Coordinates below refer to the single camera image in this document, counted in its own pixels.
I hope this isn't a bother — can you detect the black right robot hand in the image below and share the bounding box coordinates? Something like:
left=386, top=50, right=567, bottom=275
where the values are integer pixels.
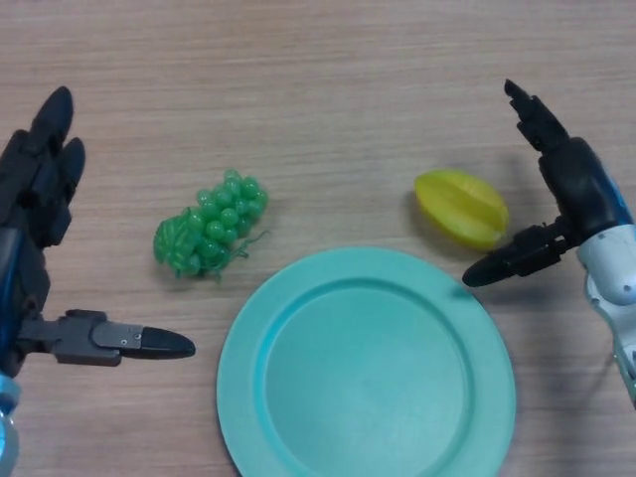
left=461, top=78, right=636, bottom=288

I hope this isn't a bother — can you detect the green grape bunch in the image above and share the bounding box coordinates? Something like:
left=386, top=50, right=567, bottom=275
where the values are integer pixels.
left=152, top=168, right=272, bottom=282

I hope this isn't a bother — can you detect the yellow starfruit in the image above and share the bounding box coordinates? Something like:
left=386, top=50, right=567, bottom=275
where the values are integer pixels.
left=413, top=168, right=511, bottom=253

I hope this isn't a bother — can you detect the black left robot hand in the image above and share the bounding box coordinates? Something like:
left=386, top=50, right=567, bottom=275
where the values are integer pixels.
left=0, top=85, right=197, bottom=382

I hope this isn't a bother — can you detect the teal round plate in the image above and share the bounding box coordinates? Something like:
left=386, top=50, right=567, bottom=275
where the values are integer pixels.
left=216, top=246, right=517, bottom=477

